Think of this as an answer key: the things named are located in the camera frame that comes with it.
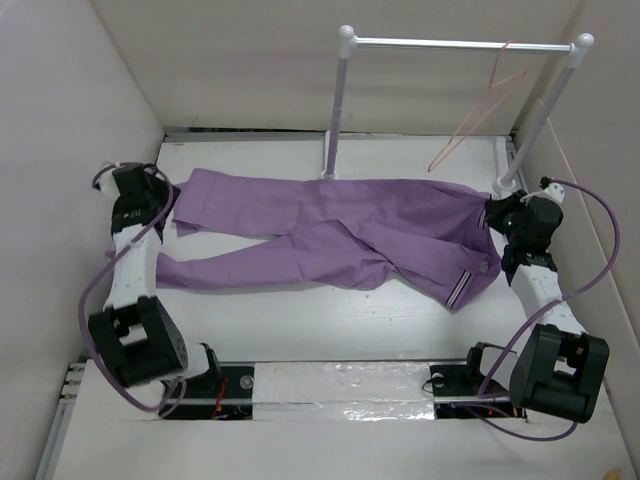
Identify purple trousers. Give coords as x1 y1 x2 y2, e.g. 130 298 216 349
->
156 169 501 310

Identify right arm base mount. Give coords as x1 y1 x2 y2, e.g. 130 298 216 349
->
422 342 526 420

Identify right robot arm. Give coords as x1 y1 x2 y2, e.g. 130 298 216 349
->
462 177 620 424

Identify white clothes rack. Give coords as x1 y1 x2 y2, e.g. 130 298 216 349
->
319 24 596 196

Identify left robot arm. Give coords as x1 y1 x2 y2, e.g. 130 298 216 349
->
87 163 223 397

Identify pink wire hanger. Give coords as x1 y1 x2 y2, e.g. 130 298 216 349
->
427 40 528 173

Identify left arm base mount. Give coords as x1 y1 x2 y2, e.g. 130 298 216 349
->
158 343 255 421

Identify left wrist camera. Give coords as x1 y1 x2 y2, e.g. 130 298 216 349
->
91 163 121 199

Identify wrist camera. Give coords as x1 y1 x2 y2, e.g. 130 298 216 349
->
91 163 121 199
536 176 565 205

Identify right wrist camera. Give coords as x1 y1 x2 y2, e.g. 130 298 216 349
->
536 176 565 205

